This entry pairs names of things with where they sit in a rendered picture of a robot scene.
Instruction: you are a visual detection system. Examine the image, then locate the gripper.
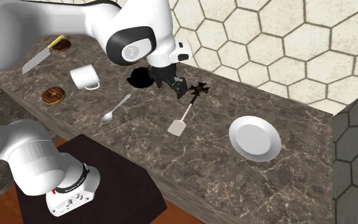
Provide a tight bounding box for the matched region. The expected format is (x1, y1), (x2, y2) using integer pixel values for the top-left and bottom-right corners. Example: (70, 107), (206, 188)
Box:
(148, 62), (188, 100)

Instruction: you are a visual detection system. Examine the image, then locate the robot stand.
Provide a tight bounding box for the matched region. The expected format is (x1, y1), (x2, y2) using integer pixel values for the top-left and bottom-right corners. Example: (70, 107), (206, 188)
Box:
(15, 134), (168, 224)

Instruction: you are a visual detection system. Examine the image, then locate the white mug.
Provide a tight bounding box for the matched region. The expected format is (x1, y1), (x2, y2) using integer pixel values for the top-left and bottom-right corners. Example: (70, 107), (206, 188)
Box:
(69, 64), (100, 91)

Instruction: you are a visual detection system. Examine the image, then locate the chocolate donut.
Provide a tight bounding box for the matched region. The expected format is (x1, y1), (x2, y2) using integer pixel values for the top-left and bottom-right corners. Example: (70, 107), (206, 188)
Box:
(41, 87), (66, 106)
(52, 39), (72, 52)

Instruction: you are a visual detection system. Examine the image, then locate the black round bowl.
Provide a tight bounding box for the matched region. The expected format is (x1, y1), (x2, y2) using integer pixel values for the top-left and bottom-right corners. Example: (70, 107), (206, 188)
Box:
(126, 67), (155, 90)

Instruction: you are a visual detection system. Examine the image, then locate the silver spoon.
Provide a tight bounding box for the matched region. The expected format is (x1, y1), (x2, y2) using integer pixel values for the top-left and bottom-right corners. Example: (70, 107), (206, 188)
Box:
(100, 93), (132, 125)

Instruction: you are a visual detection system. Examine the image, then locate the yellow-handled kitchen knife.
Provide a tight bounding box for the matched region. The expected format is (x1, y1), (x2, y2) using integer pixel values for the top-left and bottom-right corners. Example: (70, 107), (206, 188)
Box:
(22, 34), (65, 74)

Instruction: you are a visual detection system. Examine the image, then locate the black cross-shaped object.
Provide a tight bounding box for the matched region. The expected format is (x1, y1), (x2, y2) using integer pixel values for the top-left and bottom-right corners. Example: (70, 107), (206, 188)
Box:
(188, 81), (210, 97)

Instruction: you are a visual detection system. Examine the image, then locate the white plate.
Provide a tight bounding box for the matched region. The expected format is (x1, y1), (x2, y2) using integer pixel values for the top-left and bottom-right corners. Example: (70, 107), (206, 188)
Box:
(228, 115), (282, 163)

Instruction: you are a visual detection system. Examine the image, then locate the white spatula with black handle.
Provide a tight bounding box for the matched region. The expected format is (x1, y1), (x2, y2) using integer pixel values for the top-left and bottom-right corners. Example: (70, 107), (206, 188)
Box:
(167, 94), (198, 137)

